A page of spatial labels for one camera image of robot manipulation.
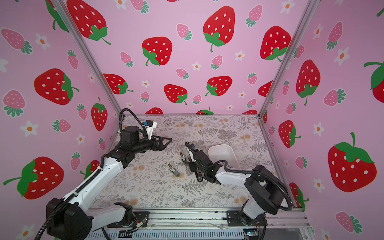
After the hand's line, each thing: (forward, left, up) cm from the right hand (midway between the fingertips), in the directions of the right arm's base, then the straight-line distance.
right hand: (188, 157), depth 87 cm
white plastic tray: (+12, -22, -10) cm, 27 cm away
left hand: (+1, +11, +15) cm, 19 cm away
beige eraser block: (-8, +6, -8) cm, 13 cm away
